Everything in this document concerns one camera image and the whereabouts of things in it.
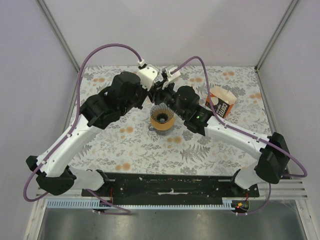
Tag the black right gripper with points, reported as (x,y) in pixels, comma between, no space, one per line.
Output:
(157,91)

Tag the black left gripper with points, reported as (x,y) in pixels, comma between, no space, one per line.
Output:
(145,92)

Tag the clear ribbed glass dripper cone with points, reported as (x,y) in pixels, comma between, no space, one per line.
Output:
(161,113)

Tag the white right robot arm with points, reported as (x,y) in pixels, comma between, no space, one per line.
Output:
(268,151)

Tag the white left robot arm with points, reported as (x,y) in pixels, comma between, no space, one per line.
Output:
(54,175)

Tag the orange black coffee filter box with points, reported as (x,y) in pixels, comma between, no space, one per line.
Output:
(222,100)

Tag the clear glass measuring cup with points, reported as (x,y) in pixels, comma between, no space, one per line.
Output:
(160,132)

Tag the floral patterned table mat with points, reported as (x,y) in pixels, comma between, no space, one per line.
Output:
(128,146)

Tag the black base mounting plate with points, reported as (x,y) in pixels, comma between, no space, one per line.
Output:
(163,188)

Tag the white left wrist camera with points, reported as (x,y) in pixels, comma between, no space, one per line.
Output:
(147,74)

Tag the white slotted cable duct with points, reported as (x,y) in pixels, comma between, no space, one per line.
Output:
(64,203)

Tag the aluminium frame rail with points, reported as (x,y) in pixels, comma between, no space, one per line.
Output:
(286,189)

